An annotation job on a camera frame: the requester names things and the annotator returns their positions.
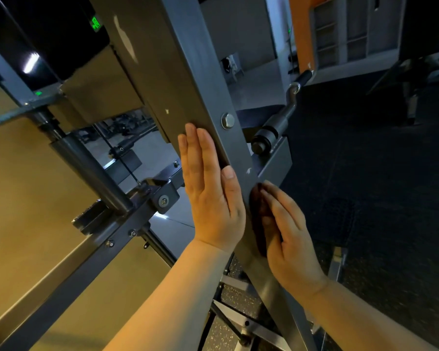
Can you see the person's right hand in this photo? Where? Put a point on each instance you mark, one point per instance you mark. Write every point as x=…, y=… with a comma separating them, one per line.
x=292, y=252

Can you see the person's left hand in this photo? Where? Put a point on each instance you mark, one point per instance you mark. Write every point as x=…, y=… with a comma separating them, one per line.
x=212, y=208

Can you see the person's right fingers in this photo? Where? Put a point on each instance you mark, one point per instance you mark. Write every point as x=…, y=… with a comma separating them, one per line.
x=278, y=211

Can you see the person's left middle finger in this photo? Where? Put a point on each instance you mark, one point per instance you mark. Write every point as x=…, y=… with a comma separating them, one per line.
x=194, y=153

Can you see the person's left thumb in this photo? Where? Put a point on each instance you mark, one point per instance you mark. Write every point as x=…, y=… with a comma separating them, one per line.
x=232, y=190

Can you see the person's left forearm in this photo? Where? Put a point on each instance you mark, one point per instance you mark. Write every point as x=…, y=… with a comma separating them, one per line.
x=175, y=303

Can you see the person's right forearm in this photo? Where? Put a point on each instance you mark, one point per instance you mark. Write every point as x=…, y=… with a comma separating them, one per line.
x=358, y=321

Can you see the silver hex bolt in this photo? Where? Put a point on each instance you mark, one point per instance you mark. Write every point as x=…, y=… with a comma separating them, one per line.
x=228, y=120

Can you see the grey machine foot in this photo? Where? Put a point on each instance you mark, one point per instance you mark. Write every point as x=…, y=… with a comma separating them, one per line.
x=337, y=265

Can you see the grey steel upright beam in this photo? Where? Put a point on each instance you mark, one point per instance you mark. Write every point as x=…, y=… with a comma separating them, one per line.
x=190, y=69

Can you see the background chair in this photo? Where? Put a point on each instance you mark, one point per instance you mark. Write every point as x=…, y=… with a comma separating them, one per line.
x=232, y=67

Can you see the chrome guide cylinder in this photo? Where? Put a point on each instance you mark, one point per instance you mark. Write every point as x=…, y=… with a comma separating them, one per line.
x=91, y=171

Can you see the green lit sign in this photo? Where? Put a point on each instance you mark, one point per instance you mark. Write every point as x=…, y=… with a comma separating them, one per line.
x=95, y=24

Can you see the orange pillar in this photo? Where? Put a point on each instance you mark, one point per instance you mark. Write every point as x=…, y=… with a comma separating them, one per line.
x=302, y=29

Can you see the black glossy panel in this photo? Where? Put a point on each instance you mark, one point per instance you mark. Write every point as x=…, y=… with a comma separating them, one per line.
x=58, y=32

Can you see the grey textured cross bar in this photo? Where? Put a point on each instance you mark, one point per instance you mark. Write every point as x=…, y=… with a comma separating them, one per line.
x=7, y=116

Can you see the grey shelf unit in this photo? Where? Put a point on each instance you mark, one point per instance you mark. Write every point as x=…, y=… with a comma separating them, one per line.
x=355, y=29

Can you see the dark gym machine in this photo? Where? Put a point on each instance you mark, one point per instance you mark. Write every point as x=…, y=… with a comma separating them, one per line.
x=424, y=25

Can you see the grey pulley bracket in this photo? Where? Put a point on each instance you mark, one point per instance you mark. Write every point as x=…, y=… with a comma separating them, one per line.
x=164, y=199

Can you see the light grey base frame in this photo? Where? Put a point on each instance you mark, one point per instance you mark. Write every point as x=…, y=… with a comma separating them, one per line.
x=248, y=325

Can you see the grey diagonal frame bar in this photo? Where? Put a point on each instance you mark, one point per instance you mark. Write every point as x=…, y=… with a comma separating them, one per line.
x=76, y=270

